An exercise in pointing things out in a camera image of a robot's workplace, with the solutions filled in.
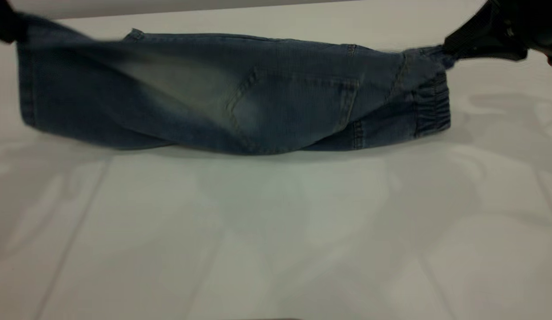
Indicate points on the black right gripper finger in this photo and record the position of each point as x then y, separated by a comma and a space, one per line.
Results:
473, 35

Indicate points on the blue denim shorts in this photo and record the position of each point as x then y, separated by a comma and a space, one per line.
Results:
280, 111

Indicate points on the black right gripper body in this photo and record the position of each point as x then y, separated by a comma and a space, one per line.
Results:
529, 26

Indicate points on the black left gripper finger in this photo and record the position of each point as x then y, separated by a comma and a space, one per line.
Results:
6, 24

